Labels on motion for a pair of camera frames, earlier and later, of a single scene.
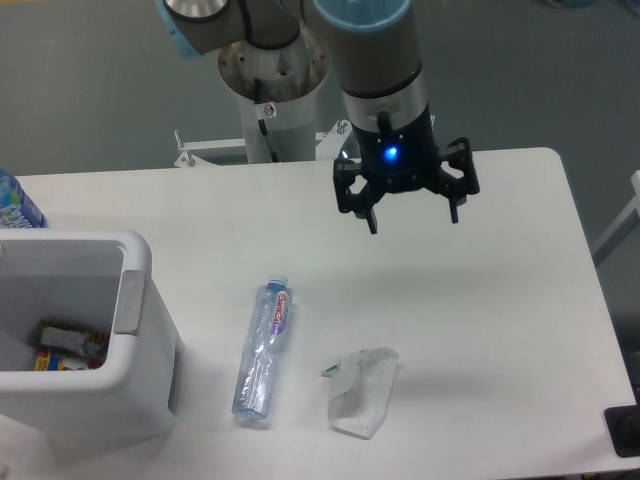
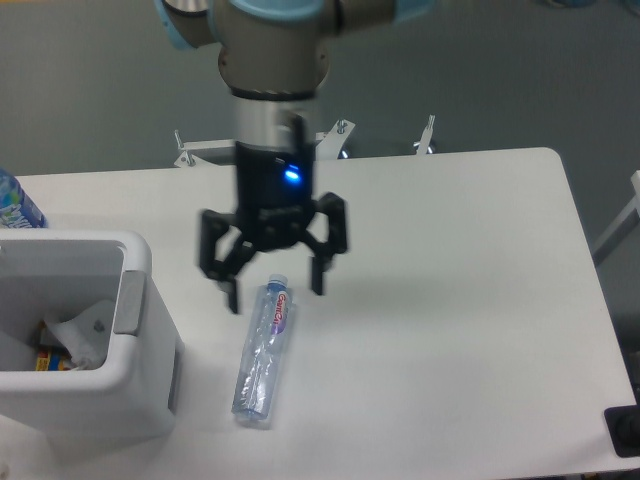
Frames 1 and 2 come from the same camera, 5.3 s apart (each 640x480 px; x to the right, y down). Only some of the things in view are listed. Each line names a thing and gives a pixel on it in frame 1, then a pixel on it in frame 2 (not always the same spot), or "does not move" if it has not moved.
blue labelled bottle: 17,210 does not move
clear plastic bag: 358,389 -> 85,336
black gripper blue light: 399,160 -> 274,201
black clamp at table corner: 623,423 does not move
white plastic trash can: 98,278 does not move
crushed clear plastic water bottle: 258,376 does not move
